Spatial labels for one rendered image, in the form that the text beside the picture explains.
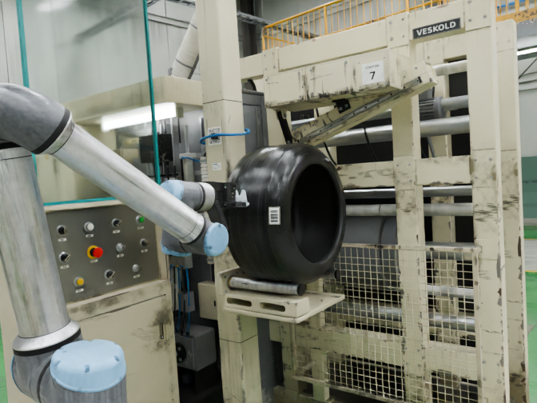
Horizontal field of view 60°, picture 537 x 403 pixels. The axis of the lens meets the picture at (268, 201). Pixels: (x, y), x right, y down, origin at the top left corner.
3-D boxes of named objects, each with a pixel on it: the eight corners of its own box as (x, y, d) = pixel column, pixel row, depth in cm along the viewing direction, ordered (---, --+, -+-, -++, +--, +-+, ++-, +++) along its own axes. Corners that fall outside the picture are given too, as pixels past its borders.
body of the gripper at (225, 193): (240, 183, 156) (214, 181, 146) (239, 209, 156) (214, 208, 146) (222, 184, 161) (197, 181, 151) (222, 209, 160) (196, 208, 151)
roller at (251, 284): (226, 287, 190) (228, 276, 191) (233, 287, 194) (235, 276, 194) (298, 296, 169) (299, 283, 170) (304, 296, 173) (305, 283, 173)
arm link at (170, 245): (177, 257, 131) (179, 213, 131) (153, 253, 139) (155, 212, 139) (203, 256, 138) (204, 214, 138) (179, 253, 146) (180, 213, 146)
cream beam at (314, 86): (264, 108, 214) (261, 76, 213) (294, 112, 234) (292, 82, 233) (390, 85, 177) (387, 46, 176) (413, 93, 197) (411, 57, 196)
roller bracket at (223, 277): (217, 296, 189) (216, 272, 189) (275, 276, 221) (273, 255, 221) (223, 297, 187) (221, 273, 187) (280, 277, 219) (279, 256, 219)
